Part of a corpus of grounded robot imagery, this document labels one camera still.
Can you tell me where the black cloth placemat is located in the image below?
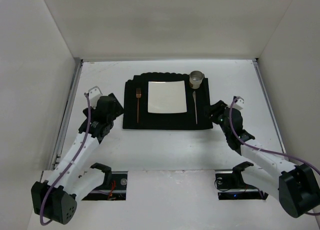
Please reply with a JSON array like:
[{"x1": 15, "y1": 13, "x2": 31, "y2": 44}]
[{"x1": 122, "y1": 72, "x2": 213, "y2": 131}]

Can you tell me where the copper fork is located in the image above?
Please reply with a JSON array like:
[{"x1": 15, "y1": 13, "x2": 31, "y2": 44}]
[{"x1": 136, "y1": 88, "x2": 142, "y2": 123}]

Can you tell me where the silver knife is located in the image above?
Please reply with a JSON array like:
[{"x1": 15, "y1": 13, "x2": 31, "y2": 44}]
[{"x1": 192, "y1": 91, "x2": 198, "y2": 125}]

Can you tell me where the metal cup brown base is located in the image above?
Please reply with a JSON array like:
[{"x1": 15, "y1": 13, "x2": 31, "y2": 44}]
[{"x1": 189, "y1": 70, "x2": 204, "y2": 90}]

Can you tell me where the white square plate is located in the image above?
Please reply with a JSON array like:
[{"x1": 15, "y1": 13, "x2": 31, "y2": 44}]
[{"x1": 147, "y1": 80, "x2": 187, "y2": 114}]

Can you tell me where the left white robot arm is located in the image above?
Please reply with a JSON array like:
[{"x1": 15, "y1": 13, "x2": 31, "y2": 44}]
[{"x1": 31, "y1": 86, "x2": 124, "y2": 226}]

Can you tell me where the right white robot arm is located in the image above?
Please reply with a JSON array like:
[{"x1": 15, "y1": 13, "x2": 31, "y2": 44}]
[{"x1": 204, "y1": 96, "x2": 320, "y2": 218}]

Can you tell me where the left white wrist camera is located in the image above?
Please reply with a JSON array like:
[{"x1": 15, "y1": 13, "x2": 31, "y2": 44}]
[{"x1": 87, "y1": 86, "x2": 102, "y2": 109}]

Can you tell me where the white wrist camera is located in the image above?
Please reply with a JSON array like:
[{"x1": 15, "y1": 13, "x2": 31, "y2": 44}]
[
  {"x1": 233, "y1": 96, "x2": 245, "y2": 111},
  {"x1": 87, "y1": 86, "x2": 102, "y2": 109}
]

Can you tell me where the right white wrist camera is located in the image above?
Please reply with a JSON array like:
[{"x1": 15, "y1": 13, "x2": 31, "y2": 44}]
[{"x1": 233, "y1": 96, "x2": 245, "y2": 111}]

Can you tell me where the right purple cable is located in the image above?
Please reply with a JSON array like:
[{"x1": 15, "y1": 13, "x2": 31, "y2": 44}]
[{"x1": 229, "y1": 97, "x2": 320, "y2": 215}]

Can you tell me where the right aluminium rail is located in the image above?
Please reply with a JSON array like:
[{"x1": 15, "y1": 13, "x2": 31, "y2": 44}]
[{"x1": 252, "y1": 58, "x2": 286, "y2": 153}]

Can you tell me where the aluminium rail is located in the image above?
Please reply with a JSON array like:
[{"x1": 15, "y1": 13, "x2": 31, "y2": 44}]
[
  {"x1": 47, "y1": 57, "x2": 83, "y2": 170},
  {"x1": 252, "y1": 58, "x2": 286, "y2": 153}
]

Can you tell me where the left aluminium rail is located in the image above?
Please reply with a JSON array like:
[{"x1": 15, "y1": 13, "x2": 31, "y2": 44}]
[{"x1": 47, "y1": 57, "x2": 83, "y2": 170}]

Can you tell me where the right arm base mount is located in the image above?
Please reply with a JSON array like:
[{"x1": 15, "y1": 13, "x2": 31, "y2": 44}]
[{"x1": 214, "y1": 161, "x2": 269, "y2": 201}]

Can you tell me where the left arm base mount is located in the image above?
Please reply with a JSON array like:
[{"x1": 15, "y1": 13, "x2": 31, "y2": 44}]
[{"x1": 82, "y1": 163, "x2": 128, "y2": 201}]

